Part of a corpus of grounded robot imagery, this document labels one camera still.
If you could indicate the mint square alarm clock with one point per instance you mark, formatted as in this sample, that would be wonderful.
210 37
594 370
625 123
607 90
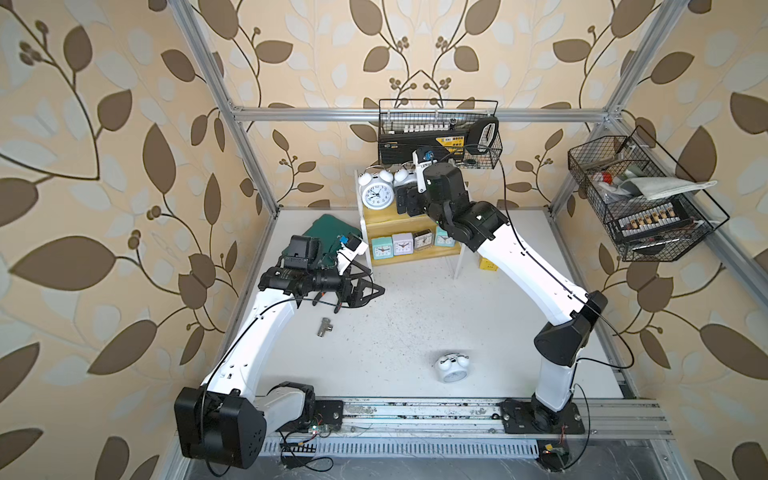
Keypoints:
382 248

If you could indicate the socket set tray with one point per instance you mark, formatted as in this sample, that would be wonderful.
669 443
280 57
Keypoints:
653 221

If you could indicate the green plastic tool case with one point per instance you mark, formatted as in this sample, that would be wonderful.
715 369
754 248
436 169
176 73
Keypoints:
328 230

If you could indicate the orange black pliers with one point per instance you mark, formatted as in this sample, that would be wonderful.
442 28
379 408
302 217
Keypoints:
331 299

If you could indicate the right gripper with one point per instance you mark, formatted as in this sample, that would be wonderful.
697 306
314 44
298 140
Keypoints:
411 190

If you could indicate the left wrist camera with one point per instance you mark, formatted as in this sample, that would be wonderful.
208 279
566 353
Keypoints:
350 247

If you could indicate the black wire basket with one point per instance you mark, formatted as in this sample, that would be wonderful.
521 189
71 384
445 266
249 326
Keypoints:
599 166
395 112

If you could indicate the clear square alarm clock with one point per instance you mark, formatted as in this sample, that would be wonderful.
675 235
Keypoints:
423 239

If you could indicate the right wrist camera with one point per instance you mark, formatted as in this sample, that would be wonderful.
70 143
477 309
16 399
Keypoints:
422 158

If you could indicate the white twin-bell clock front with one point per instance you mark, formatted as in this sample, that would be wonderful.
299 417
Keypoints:
452 367

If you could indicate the black wire basket back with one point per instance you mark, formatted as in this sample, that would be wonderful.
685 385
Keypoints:
395 112

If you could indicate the black yellow tool box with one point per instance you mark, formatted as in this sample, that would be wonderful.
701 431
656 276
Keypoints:
466 144

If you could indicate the wooden two-tier shelf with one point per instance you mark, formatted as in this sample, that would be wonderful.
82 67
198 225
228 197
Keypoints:
388 222

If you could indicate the white papers in basket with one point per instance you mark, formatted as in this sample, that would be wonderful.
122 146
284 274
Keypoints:
657 188

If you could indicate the small grey metal clip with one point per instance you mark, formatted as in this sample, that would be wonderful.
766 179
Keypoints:
325 327

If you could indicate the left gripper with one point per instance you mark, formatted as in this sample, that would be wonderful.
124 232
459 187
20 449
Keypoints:
348 297

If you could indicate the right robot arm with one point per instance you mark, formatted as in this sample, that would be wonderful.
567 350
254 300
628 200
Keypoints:
571 312

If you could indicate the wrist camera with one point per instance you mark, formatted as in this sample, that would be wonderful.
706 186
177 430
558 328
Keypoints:
350 247
422 158

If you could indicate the yellow cube box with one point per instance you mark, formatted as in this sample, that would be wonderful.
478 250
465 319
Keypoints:
487 265

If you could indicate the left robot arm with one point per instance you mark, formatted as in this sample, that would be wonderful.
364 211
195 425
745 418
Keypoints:
224 421

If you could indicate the white twin-bell clock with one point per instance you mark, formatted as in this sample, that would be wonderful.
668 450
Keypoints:
376 189
404 177
452 367

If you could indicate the black wire basket right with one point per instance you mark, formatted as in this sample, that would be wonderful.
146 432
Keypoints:
599 166

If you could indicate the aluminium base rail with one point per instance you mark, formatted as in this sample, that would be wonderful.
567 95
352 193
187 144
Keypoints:
600 419

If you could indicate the lilac square alarm clock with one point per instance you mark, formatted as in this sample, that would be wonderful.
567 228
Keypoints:
403 244

